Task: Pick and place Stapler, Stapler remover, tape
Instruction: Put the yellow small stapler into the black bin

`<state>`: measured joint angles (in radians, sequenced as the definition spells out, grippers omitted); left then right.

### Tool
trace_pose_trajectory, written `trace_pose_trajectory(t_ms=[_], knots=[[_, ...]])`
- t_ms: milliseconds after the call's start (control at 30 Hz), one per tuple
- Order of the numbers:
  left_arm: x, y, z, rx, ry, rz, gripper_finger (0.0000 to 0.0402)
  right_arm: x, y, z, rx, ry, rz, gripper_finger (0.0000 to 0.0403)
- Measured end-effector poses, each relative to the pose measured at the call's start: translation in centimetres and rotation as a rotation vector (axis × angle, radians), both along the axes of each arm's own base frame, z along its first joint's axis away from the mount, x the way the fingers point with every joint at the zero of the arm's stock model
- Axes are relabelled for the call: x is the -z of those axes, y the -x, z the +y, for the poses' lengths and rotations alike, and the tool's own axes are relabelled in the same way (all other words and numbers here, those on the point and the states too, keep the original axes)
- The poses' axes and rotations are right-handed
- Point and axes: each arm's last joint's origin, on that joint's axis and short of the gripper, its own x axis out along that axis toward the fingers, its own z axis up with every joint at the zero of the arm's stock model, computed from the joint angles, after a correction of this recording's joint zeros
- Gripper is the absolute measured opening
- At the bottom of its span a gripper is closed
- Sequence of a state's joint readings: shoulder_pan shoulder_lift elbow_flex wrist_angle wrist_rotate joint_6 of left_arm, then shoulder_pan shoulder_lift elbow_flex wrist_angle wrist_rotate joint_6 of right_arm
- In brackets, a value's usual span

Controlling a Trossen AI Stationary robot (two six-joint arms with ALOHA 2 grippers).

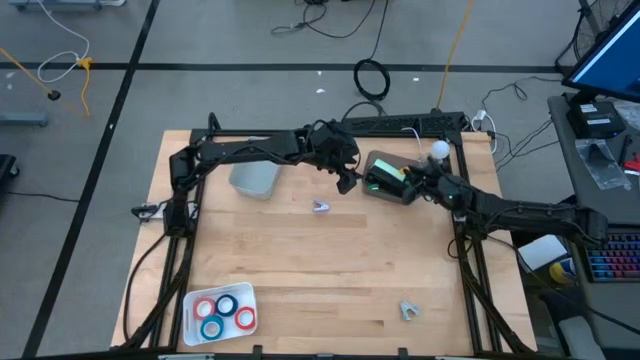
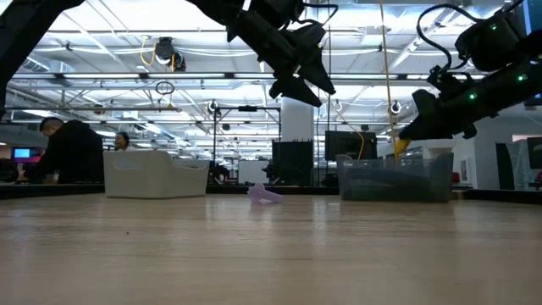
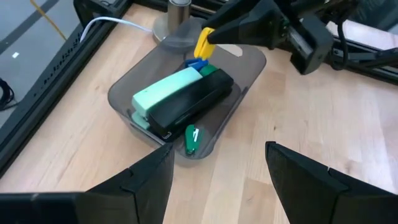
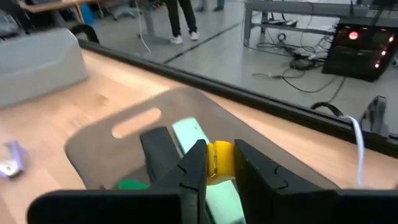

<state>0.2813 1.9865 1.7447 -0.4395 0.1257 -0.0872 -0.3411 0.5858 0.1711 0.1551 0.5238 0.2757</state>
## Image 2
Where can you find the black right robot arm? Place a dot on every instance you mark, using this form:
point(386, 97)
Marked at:
point(487, 46)

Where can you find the white building column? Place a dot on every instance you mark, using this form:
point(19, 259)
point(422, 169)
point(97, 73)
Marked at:
point(296, 123)

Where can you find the person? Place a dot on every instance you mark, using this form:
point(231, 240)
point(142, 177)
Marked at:
point(72, 152)
point(122, 142)

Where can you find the black metal gantry frame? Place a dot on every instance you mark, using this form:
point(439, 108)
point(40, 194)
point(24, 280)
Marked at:
point(247, 108)

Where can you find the blue lit monitor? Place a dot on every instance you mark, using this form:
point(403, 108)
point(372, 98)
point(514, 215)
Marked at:
point(22, 153)

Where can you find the yellow staple remover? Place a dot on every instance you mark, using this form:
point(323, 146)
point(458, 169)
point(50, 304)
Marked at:
point(400, 147)

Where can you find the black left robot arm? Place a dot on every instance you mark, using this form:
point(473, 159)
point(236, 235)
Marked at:
point(25, 25)

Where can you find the purple staple remover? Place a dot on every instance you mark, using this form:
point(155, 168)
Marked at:
point(260, 195)

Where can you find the black aluminium table frame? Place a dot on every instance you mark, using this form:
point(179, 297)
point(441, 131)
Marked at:
point(42, 190)

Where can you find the brown translucent plastic bin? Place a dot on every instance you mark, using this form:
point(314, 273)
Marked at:
point(394, 186)

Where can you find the black upright panel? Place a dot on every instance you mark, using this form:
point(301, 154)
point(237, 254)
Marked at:
point(504, 165)

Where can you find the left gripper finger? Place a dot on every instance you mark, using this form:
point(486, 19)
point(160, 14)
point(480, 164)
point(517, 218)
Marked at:
point(319, 72)
point(292, 89)

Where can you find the black cabinet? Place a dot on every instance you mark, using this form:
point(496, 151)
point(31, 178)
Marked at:
point(292, 163)

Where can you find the black monitor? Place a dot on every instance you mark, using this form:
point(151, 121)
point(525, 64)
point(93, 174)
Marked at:
point(347, 146)

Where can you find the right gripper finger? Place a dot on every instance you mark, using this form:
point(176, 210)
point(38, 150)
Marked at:
point(427, 118)

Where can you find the grey plastic bin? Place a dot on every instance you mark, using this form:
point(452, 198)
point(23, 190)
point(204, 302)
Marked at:
point(152, 178)

